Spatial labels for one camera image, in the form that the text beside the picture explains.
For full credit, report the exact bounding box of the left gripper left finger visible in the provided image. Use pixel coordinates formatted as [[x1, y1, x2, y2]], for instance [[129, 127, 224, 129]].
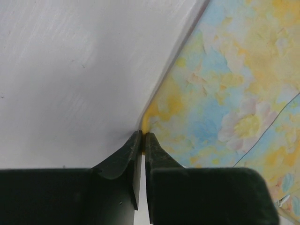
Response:
[[0, 131, 142, 225]]

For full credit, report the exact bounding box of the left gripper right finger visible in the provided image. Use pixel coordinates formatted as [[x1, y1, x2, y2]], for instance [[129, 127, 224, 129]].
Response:
[[145, 133, 279, 225]]

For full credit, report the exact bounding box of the floral pastel skirt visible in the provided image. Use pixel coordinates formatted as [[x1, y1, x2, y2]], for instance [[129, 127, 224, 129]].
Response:
[[142, 0, 300, 224]]

